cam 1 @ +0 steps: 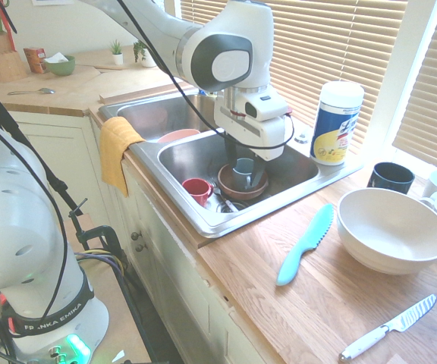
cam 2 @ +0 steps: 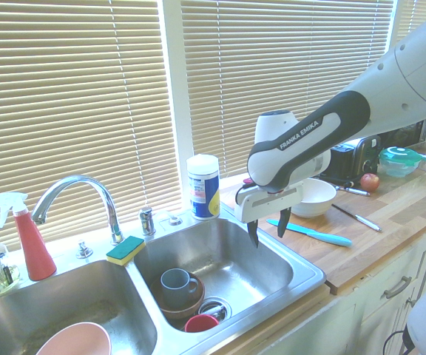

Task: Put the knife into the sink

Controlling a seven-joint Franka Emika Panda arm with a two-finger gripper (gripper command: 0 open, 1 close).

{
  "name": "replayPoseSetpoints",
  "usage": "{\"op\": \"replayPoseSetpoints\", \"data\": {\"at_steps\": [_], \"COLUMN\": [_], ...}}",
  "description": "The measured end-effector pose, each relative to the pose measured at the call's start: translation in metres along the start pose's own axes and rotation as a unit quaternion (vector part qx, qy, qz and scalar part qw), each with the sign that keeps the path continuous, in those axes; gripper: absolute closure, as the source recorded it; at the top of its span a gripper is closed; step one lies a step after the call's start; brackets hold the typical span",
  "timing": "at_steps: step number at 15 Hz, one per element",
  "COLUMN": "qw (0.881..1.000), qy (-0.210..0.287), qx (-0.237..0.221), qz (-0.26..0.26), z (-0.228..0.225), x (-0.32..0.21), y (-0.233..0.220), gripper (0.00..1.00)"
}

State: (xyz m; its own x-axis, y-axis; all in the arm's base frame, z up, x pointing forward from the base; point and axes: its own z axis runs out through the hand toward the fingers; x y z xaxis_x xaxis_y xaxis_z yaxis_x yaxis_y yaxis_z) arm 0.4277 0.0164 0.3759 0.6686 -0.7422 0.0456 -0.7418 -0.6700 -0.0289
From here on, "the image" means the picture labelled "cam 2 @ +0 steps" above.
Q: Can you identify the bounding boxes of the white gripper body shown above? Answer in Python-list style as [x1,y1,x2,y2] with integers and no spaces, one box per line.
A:
[234,180,306,224]

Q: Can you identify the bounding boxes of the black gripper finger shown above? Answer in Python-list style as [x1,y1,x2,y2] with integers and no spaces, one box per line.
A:
[246,217,260,249]
[276,206,293,238]

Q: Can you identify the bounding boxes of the teal kitchen knife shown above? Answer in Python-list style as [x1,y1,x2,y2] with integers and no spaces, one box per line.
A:
[266,218,353,248]

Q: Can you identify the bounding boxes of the stainless steel double sink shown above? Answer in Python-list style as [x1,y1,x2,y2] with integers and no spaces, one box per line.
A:
[0,209,327,355]

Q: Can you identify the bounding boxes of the steel table knife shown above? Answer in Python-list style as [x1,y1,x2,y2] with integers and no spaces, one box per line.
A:
[331,203,383,233]

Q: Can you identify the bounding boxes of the white sink sprayer cap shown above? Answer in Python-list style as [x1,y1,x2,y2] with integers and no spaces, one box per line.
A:
[160,210,184,227]

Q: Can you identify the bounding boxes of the white ceramic bowl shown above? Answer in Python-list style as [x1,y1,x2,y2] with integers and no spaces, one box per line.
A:
[290,177,338,219]

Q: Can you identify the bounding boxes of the white wipes canister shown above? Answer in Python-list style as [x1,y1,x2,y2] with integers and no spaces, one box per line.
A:
[186,154,221,221]

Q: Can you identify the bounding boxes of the silver peeler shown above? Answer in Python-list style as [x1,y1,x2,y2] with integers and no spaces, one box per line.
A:
[334,183,371,197]

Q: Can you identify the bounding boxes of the steel drain strainer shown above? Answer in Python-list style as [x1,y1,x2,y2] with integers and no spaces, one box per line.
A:
[197,297,233,321]

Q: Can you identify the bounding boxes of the brown wooden bowl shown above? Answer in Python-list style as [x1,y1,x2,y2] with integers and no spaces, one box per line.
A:
[149,271,206,321]

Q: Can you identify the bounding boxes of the red apple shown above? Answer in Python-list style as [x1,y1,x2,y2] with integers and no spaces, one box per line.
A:
[359,172,380,192]

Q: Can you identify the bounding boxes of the grey mug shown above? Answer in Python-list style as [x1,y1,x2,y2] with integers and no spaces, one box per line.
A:
[160,268,200,310]

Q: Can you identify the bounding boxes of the black chrome toaster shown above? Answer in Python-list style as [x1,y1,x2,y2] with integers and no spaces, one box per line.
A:
[319,135,382,182]

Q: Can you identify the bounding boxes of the red cup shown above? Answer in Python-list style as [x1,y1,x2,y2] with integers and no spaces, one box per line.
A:
[183,314,220,334]

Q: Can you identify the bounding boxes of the yellow green sponge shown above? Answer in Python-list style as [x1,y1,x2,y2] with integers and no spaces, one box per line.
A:
[105,235,146,266]

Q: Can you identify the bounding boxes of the green lidded glass containers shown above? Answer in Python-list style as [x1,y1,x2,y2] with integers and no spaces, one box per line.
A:
[378,146,424,178]

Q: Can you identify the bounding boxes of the medium beige window blind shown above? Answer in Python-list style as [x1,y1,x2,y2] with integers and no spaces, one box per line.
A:
[179,0,395,178]

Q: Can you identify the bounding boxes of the dark microwave oven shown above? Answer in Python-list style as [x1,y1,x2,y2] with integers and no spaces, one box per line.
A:
[379,117,426,149]

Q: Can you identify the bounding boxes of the chrome curved faucet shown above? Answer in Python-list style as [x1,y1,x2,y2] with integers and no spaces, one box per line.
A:
[31,175,125,246]

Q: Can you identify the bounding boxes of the chrome faucet knob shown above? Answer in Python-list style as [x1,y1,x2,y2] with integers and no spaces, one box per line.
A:
[75,239,94,259]

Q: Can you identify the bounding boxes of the pink bowl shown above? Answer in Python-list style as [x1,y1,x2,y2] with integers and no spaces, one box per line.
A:
[35,321,112,355]

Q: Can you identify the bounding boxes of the red spray bottle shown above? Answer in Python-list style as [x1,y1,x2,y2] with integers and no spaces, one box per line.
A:
[0,192,58,282]

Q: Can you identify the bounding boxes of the wide beige window blind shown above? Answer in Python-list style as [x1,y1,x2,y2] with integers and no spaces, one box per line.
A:
[0,0,183,252]

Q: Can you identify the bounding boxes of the narrow beige window blind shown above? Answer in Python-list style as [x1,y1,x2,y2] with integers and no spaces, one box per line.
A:
[393,0,426,41]

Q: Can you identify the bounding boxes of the brass drawer handle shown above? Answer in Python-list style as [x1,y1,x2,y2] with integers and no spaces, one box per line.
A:
[384,275,413,300]

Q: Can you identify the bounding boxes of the black cable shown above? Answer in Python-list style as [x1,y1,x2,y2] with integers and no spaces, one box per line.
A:
[382,328,414,355]

